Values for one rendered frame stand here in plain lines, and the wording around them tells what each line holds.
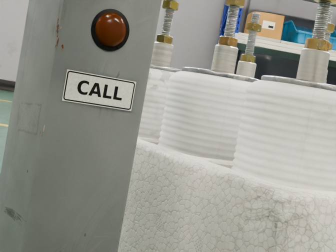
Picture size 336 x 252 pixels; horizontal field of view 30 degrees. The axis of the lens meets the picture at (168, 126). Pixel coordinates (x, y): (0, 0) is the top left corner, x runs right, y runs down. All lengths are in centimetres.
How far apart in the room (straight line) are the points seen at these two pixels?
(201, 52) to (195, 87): 513
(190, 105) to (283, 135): 12
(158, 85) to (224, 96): 12
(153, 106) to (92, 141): 24
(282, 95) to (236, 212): 9
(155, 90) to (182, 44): 502
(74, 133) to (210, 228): 12
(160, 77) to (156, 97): 2
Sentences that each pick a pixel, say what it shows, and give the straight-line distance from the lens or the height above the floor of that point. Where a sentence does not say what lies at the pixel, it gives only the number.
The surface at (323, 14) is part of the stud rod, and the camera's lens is 50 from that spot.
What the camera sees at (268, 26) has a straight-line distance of 510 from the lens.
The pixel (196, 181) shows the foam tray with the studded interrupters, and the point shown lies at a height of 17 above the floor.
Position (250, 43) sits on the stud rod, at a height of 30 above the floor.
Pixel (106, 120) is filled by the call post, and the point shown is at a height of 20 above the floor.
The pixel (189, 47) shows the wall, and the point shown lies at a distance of 567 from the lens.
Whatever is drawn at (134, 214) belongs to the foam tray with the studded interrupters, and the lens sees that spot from 55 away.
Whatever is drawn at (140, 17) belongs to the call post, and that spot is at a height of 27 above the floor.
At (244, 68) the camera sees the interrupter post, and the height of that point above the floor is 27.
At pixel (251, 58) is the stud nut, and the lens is 75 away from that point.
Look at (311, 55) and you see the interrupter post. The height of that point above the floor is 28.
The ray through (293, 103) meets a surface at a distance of 46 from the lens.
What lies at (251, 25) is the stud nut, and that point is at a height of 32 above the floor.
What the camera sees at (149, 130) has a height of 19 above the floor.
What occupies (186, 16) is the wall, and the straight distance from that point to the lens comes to 569.
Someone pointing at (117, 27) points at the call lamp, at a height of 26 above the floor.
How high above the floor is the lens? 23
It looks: 3 degrees down
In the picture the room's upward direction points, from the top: 10 degrees clockwise
